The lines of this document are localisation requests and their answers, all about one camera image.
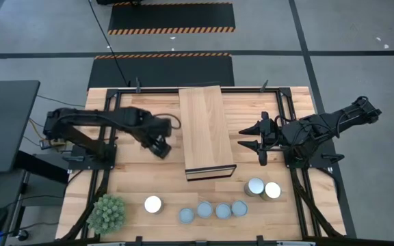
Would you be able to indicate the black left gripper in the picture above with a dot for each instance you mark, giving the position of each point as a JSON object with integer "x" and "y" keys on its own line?
{"x": 159, "y": 147}

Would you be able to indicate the dark blue label tall can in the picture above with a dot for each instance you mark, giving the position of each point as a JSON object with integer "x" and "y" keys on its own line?
{"x": 254, "y": 186}

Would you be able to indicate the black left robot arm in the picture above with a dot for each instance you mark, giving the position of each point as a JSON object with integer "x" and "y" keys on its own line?
{"x": 91, "y": 116}

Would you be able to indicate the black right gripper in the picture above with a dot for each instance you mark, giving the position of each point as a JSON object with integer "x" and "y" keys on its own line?
{"x": 274, "y": 135}

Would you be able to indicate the teal tuna fish can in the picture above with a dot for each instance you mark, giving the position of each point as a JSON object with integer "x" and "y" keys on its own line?
{"x": 186, "y": 215}

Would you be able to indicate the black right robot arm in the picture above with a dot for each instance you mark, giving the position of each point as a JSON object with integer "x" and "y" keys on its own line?
{"x": 320, "y": 128}

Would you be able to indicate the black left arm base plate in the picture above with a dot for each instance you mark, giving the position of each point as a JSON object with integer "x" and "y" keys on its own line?
{"x": 80, "y": 164}

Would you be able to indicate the oranges label tall can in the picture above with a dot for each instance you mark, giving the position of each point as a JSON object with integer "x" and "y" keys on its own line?
{"x": 271, "y": 190}

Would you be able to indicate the black desk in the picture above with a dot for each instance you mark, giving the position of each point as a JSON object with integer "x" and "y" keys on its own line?
{"x": 5, "y": 126}

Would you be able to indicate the black power adapter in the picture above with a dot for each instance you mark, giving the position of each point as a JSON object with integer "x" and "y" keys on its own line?
{"x": 46, "y": 144}

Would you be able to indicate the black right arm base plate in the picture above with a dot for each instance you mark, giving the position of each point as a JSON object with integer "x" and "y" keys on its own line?
{"x": 320, "y": 162}

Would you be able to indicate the green artificial plant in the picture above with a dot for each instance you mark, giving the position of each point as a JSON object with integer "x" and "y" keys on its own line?
{"x": 106, "y": 213}

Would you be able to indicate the black desk foot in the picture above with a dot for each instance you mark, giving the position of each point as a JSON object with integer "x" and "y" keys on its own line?
{"x": 39, "y": 165}

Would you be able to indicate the black hazard-striped floor mat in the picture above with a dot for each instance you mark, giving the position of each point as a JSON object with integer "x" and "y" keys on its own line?
{"x": 163, "y": 71}
{"x": 169, "y": 17}

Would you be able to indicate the black aluminium table frame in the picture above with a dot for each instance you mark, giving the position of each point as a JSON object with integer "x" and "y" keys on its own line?
{"x": 245, "y": 90}

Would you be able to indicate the mixed fruit can green rim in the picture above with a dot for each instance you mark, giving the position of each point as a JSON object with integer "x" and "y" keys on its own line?
{"x": 239, "y": 208}

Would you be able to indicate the green dotted white can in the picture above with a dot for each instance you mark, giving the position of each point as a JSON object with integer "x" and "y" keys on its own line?
{"x": 205, "y": 209}

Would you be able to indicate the black frame clamp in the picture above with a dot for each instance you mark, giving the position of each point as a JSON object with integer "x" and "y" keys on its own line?
{"x": 264, "y": 86}
{"x": 137, "y": 85}
{"x": 260, "y": 241}
{"x": 138, "y": 241}

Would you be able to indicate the yellow label tall can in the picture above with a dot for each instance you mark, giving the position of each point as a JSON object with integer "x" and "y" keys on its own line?
{"x": 154, "y": 204}

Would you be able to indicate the wooden shelf with black frame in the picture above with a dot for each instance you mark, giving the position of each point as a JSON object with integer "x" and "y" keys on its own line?
{"x": 204, "y": 130}

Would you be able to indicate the black round plug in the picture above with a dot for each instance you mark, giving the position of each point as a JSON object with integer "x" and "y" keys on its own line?
{"x": 22, "y": 234}

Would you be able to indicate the tomato label can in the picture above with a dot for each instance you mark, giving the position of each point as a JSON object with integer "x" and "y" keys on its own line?
{"x": 223, "y": 210}

